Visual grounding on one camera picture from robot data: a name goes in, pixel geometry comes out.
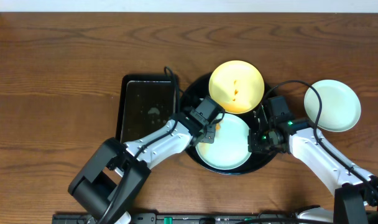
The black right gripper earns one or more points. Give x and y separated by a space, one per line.
255 145

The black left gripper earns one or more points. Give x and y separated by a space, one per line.
208 133

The mint green plate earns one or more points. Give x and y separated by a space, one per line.
230 147
341 108

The yellow plate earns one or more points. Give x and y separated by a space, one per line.
237 86

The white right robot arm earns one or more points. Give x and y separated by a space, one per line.
355 190

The rectangular black water tray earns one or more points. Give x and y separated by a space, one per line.
146 103

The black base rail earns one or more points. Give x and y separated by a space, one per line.
151 218

